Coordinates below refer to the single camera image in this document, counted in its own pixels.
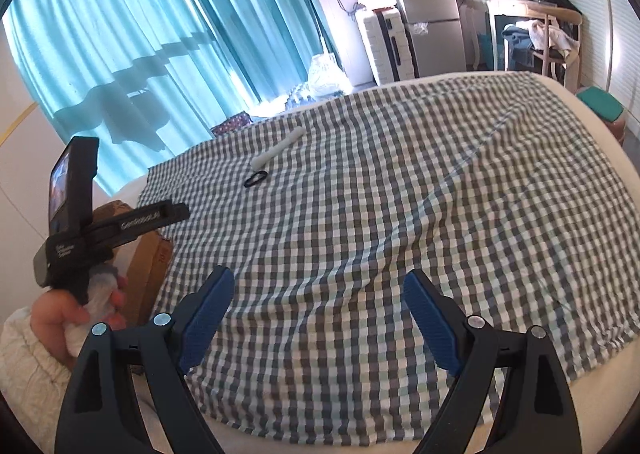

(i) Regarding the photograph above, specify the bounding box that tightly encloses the grey checked blanket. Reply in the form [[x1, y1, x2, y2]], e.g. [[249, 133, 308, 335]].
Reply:
[[137, 70, 633, 447]]

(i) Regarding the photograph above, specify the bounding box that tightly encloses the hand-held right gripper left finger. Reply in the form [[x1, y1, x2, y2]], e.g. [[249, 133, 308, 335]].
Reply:
[[55, 265, 236, 454]]

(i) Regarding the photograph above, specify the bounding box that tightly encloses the person's left forearm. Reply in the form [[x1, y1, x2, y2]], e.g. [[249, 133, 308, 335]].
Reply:
[[0, 307, 76, 435]]

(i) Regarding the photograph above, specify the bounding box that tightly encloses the cardboard box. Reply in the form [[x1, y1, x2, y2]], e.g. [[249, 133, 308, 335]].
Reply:
[[95, 201, 175, 327]]

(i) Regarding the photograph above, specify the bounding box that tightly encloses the blue checked cloth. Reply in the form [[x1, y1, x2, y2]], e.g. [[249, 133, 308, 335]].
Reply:
[[285, 82, 321, 108]]

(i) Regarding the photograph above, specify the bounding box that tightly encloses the teal curtain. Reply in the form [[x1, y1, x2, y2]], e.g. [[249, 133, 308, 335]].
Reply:
[[2, 0, 341, 195]]

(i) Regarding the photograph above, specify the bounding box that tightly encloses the silver fridge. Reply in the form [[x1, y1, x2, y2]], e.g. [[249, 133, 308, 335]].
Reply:
[[392, 0, 468, 80]]

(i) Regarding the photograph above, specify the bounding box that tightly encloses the person's left hand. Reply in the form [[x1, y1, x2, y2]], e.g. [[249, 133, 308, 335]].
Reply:
[[30, 275, 128, 365]]

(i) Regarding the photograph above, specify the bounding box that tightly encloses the black cloth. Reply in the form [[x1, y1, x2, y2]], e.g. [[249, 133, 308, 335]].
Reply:
[[535, 0, 581, 15]]

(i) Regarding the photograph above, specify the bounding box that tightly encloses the wooden dressing desk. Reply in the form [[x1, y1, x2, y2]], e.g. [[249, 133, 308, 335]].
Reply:
[[460, 0, 583, 85]]

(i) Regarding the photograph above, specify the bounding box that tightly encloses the wooden chair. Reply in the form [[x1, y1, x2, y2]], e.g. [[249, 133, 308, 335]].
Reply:
[[542, 17, 583, 88]]

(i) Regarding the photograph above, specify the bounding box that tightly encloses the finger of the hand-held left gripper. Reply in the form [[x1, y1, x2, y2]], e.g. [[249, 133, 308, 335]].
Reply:
[[134, 202, 191, 227]]

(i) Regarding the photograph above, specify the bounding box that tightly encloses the teal stool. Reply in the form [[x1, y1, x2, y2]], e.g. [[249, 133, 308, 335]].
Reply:
[[575, 87, 627, 142]]

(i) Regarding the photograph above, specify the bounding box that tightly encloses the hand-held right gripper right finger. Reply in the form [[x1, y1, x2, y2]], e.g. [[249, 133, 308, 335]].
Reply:
[[402, 269, 581, 454]]

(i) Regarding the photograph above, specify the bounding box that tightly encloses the dark patterned cloth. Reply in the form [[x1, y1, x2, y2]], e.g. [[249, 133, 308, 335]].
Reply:
[[211, 112, 251, 137]]

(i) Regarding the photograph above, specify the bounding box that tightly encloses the white stick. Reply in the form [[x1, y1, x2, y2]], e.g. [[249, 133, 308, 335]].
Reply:
[[250, 127, 306, 171]]

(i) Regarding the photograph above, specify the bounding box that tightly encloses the white clothing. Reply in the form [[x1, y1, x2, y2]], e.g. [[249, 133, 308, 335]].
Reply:
[[530, 19, 573, 52]]

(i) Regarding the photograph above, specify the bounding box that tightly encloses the white plastic bag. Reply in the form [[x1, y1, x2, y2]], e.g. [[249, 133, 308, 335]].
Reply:
[[306, 53, 351, 92]]

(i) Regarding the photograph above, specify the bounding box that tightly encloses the white suitcase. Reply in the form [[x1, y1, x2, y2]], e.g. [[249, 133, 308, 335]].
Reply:
[[356, 7, 418, 88]]

